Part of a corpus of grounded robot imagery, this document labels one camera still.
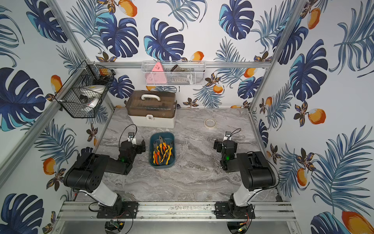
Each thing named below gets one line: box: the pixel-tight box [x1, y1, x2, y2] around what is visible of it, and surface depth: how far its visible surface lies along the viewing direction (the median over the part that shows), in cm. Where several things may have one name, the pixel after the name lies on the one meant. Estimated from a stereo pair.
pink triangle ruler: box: [145, 61, 168, 84], surface depth 92 cm
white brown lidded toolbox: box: [124, 89, 178, 129], surface depth 100 cm
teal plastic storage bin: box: [148, 131, 176, 170], surface depth 95 cm
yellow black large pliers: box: [158, 135, 171, 163], surface depth 97 cm
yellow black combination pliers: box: [165, 141, 174, 165], surface depth 96 cm
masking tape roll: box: [204, 117, 217, 129], surface depth 112 cm
